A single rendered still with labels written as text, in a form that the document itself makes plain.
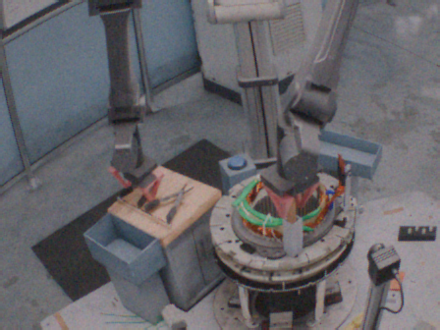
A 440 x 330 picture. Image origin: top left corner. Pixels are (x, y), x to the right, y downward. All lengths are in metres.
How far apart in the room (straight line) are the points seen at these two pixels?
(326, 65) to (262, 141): 0.80
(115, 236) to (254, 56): 0.59
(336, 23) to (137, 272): 0.73
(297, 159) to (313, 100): 0.10
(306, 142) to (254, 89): 0.72
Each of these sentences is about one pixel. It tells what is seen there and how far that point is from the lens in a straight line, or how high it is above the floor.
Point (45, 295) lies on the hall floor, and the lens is 2.90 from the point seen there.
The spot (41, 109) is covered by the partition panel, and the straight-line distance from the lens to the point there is 3.50.
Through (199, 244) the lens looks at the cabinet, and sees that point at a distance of 1.52.
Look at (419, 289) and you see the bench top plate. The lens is 1.59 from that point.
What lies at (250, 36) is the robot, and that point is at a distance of 1.63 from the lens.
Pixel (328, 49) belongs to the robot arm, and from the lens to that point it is 1.02.
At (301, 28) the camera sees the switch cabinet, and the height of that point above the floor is 0.43.
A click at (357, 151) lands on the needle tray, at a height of 1.02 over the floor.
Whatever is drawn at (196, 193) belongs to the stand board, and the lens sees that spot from 1.49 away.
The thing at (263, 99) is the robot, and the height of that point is 1.11.
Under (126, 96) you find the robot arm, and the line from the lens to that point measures 1.28.
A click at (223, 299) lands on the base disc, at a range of 1.59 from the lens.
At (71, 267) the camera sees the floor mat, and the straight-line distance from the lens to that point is 2.97.
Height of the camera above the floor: 1.98
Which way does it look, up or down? 36 degrees down
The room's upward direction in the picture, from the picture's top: 9 degrees counter-clockwise
